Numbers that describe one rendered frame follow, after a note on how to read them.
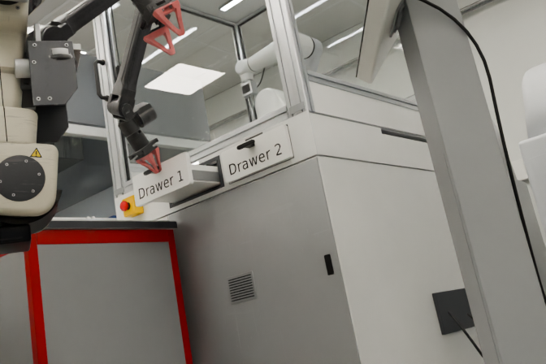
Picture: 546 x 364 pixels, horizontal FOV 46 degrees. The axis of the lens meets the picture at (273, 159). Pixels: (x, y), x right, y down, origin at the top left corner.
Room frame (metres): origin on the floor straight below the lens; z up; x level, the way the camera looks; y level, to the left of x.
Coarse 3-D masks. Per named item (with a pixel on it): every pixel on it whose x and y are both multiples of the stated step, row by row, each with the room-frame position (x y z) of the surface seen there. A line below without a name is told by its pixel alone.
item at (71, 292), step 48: (48, 240) 1.91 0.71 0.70; (96, 240) 2.04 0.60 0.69; (144, 240) 2.19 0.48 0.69; (0, 288) 1.98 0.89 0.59; (48, 288) 1.90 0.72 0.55; (96, 288) 2.03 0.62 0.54; (144, 288) 2.17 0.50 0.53; (0, 336) 1.99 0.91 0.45; (48, 336) 1.89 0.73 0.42; (96, 336) 2.01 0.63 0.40; (144, 336) 2.15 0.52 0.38
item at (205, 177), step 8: (192, 168) 2.08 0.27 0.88; (200, 168) 2.11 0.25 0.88; (208, 168) 2.14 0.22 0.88; (216, 168) 2.17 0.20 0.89; (200, 176) 2.10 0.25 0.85; (208, 176) 2.13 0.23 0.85; (216, 176) 2.16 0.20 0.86; (192, 184) 2.12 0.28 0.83; (200, 184) 2.14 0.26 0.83; (208, 184) 2.16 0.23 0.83; (216, 184) 2.18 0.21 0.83; (176, 192) 2.18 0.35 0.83; (184, 192) 2.20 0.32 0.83; (192, 192) 2.22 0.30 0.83; (200, 192) 2.24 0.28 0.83; (160, 200) 2.25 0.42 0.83; (168, 200) 2.27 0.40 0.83; (176, 200) 2.30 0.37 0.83
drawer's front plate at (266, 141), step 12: (276, 132) 1.97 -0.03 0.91; (240, 144) 2.07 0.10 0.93; (264, 144) 2.01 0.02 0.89; (288, 144) 1.95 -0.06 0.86; (228, 156) 2.11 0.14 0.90; (240, 156) 2.07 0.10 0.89; (252, 156) 2.04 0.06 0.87; (276, 156) 1.98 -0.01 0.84; (288, 156) 1.95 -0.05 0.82; (228, 168) 2.11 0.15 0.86; (240, 168) 2.08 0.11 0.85; (252, 168) 2.05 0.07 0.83; (264, 168) 2.03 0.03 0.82; (228, 180) 2.12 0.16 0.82
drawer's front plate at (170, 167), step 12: (180, 156) 2.05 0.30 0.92; (168, 168) 2.10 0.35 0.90; (180, 168) 2.06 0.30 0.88; (132, 180) 2.22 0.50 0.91; (144, 180) 2.18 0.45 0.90; (156, 180) 2.14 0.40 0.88; (168, 180) 2.10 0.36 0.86; (192, 180) 2.05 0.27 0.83; (156, 192) 2.14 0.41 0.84; (168, 192) 2.11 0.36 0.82; (144, 204) 2.20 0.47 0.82
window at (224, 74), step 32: (128, 0) 2.41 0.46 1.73; (192, 0) 2.18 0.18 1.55; (224, 0) 2.09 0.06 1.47; (256, 0) 2.00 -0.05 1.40; (128, 32) 2.43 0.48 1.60; (192, 32) 2.20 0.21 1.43; (224, 32) 2.10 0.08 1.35; (256, 32) 2.02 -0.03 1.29; (160, 64) 2.33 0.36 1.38; (192, 64) 2.22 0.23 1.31; (224, 64) 2.12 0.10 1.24; (256, 64) 2.03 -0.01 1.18; (160, 96) 2.34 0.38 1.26; (192, 96) 2.24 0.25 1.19; (224, 96) 2.14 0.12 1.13; (256, 96) 2.05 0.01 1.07; (160, 128) 2.36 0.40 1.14; (192, 128) 2.25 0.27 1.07; (224, 128) 2.15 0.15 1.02; (128, 160) 2.49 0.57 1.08; (160, 160) 2.38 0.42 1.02
